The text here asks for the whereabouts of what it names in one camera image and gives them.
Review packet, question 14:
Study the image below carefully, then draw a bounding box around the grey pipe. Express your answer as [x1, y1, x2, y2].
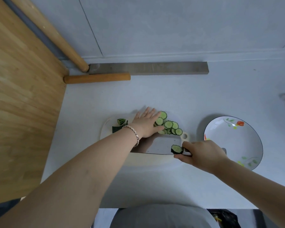
[0, 0, 71, 67]

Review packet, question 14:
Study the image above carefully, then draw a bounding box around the white floral plate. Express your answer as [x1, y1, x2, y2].
[203, 116, 264, 171]

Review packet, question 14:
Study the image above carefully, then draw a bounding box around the pile of cucumber slices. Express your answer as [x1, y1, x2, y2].
[154, 111, 183, 136]

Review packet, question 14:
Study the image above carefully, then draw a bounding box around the person's right hand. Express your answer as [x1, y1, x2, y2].
[174, 140, 230, 175]

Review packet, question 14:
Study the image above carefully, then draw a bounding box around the silver bracelet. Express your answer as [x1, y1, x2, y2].
[122, 125, 140, 148]

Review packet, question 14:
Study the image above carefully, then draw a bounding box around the black trash bag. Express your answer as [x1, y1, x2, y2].
[208, 209, 242, 228]

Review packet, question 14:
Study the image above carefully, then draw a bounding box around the dark green cucumber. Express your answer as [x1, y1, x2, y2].
[171, 144, 184, 155]

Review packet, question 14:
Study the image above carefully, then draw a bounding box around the grey shirt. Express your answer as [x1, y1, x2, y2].
[109, 204, 220, 228]

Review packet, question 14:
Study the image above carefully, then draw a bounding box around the large wooden cutting board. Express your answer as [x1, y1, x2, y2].
[0, 0, 70, 207]

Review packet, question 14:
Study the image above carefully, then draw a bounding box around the short wooden rolling pin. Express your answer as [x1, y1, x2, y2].
[63, 73, 131, 84]

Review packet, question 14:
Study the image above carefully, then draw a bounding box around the cucumber stem tip piece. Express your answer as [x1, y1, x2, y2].
[112, 120, 129, 134]

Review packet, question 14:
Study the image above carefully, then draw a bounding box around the person's left forearm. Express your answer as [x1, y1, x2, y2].
[0, 124, 141, 228]

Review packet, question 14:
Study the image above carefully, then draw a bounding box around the thick light wooden rolling pin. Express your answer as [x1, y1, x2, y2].
[8, 0, 90, 73]

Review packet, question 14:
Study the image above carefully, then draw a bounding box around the person's right forearm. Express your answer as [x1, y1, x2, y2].
[213, 158, 285, 228]

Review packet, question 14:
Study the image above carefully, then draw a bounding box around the dark glass panel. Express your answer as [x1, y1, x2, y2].
[0, 199, 22, 228]

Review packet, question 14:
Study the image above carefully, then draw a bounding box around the translucent plastic cutting board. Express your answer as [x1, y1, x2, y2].
[99, 115, 190, 167]

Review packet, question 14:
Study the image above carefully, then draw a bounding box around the steel cleaver knife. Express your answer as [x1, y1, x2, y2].
[130, 134, 227, 157]

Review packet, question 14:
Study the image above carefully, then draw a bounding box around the person's left hand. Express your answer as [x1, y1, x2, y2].
[130, 106, 165, 140]

